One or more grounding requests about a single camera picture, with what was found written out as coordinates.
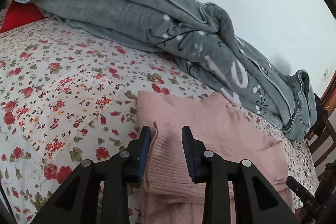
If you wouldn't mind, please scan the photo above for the red pillow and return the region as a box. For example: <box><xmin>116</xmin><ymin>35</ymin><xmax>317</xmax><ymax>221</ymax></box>
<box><xmin>1</xmin><ymin>1</ymin><xmax>45</xmax><ymax>33</ymax></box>

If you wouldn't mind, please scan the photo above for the brown wooden chair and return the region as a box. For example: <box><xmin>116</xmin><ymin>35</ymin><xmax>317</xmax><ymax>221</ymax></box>
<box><xmin>304</xmin><ymin>96</ymin><xmax>336</xmax><ymax>169</ymax></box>

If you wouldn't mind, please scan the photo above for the floral bed sheet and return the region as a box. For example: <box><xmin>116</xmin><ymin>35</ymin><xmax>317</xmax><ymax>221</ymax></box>
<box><xmin>0</xmin><ymin>17</ymin><xmax>320</xmax><ymax>224</ymax></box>

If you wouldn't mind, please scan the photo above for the grey patterned quilt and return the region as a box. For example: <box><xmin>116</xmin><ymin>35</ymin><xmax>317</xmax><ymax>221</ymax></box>
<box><xmin>13</xmin><ymin>0</ymin><xmax>317</xmax><ymax>141</ymax></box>

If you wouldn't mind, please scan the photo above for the pink knitted sweater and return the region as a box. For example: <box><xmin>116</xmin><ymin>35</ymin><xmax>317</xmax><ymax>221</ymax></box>
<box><xmin>137</xmin><ymin>91</ymin><xmax>292</xmax><ymax>223</ymax></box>

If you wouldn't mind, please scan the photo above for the brown wooden door frame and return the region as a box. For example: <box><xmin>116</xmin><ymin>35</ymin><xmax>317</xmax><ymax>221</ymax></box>
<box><xmin>321</xmin><ymin>73</ymin><xmax>335</xmax><ymax>107</ymax></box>

